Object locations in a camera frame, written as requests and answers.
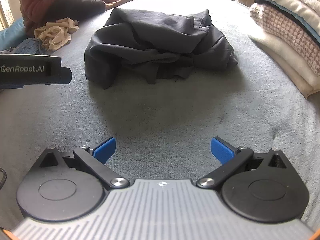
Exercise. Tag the blue denim garment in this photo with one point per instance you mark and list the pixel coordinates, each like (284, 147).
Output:
(28, 47)

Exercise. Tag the teal blue cloth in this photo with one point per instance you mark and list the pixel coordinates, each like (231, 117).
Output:
(11, 36)

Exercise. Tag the grey-blue bed blanket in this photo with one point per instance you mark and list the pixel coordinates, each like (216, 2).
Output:
(160, 120)

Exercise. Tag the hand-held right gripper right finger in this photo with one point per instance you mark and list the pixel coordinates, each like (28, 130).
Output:
(221, 152)

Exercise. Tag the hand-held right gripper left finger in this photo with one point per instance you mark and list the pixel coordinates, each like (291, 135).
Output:
(106, 150)

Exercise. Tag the maroon quilted jacket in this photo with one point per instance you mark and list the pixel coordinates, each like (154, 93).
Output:
(40, 2)

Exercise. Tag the stack of folded clothes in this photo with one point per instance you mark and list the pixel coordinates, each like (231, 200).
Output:
(282, 30)

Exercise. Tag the dark grey pants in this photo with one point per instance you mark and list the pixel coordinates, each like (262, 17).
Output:
(155, 42)

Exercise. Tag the beige crumpled cloth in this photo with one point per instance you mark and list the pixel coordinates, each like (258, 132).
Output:
(55, 33)

